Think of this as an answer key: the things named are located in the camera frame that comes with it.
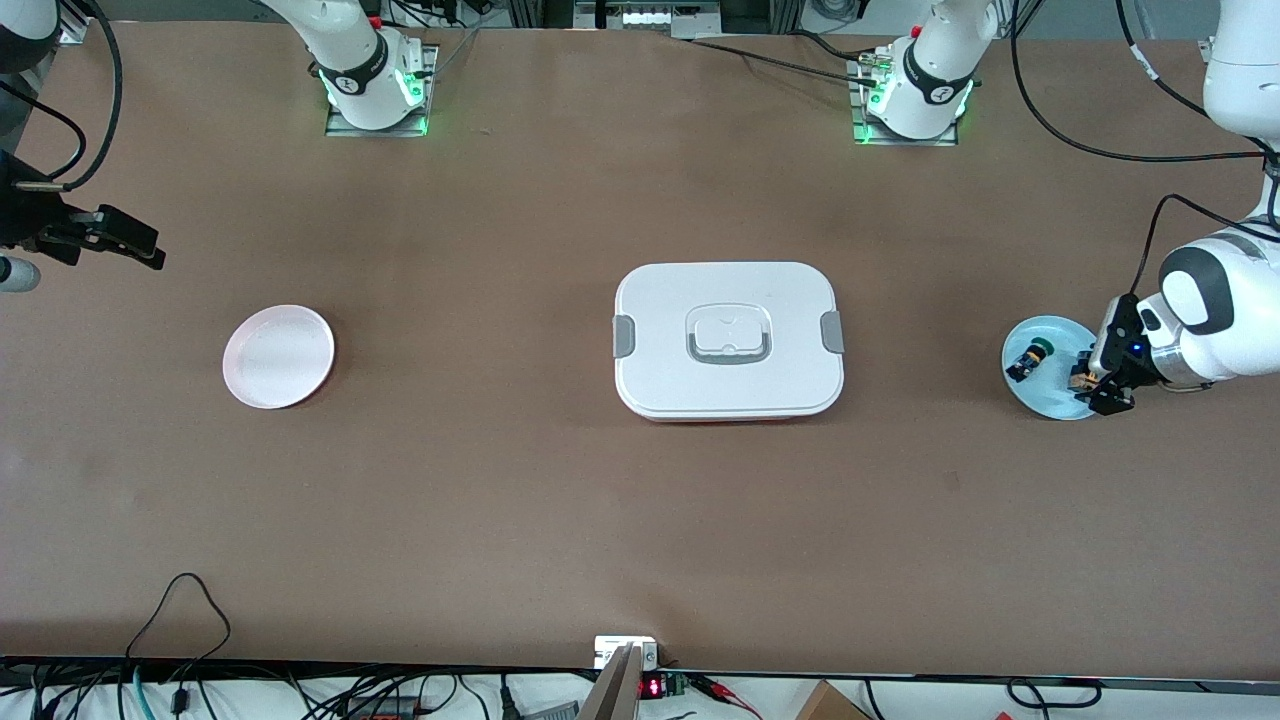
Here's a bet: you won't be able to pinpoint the light blue round plate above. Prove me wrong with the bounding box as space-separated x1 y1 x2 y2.
1001 315 1103 421

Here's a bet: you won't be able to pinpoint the pink round plate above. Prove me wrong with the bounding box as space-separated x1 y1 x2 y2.
222 304 336 410

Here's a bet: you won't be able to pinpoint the brown cardboard box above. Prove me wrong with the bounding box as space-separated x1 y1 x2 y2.
795 680 871 720

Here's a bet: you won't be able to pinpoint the white lidded lunch box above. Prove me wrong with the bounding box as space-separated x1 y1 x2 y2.
612 261 846 423

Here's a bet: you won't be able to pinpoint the red and black clip leads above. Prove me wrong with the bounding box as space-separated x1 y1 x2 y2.
690 675 763 720

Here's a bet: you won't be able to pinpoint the small white box device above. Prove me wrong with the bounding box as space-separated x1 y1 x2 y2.
594 636 659 669

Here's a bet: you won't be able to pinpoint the grey slanted board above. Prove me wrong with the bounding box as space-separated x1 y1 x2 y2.
578 643 643 720

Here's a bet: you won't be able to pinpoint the green push-button switch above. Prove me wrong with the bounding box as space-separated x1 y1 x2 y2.
1005 339 1058 384

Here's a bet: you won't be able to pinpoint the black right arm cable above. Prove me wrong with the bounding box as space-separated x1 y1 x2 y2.
0 0 126 193

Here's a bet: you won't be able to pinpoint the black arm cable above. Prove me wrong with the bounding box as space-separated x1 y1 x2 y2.
0 0 126 193
1010 0 1280 301

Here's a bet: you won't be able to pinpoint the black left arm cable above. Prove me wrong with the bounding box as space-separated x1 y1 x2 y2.
1010 0 1280 301

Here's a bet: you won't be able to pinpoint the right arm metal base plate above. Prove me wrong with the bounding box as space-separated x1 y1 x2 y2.
325 43 439 138

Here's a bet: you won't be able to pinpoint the black coiled thin cable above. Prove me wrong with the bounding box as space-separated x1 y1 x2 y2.
1005 678 1106 709

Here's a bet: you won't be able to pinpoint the black looped cable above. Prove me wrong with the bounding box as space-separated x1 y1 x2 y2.
125 572 233 720

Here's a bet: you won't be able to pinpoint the black base power cable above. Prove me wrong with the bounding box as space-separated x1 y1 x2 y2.
690 35 886 91

